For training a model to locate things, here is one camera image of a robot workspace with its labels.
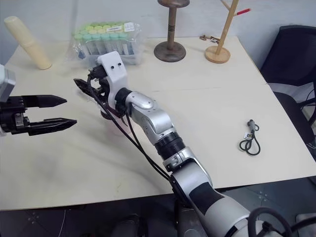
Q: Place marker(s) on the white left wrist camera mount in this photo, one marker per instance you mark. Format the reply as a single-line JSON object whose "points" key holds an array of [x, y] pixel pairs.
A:
{"points": [[7, 82]]}

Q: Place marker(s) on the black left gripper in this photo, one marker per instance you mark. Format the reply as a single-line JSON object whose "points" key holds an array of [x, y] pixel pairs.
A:
{"points": [[11, 116]]}

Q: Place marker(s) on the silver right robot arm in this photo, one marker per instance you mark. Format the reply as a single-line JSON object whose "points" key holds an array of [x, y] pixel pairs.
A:
{"points": [[158, 121]]}

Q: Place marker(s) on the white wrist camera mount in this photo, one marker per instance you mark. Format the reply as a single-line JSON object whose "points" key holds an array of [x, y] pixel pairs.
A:
{"points": [[115, 69], [7, 82]]}

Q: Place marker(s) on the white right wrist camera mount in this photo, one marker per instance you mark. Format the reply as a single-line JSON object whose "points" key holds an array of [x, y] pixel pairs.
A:
{"points": [[115, 69]]}

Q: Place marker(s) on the light wooden tree rack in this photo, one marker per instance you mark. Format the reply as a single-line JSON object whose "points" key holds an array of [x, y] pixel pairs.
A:
{"points": [[221, 37]]}

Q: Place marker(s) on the dark wooden pedestal stand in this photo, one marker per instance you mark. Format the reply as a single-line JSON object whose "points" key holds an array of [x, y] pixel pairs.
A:
{"points": [[170, 37]]}

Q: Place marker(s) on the cream cylindrical case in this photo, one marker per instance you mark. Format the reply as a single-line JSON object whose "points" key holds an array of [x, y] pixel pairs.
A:
{"points": [[27, 42]]}

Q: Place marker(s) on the black office chair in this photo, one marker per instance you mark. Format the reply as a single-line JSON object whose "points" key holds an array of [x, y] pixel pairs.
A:
{"points": [[291, 61]]}

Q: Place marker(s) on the bag of capped test tubes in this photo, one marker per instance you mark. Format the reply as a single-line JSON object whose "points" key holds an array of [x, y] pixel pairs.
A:
{"points": [[108, 42]]}

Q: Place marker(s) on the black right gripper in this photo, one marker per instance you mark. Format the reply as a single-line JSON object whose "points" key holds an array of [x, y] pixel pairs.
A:
{"points": [[99, 73]]}

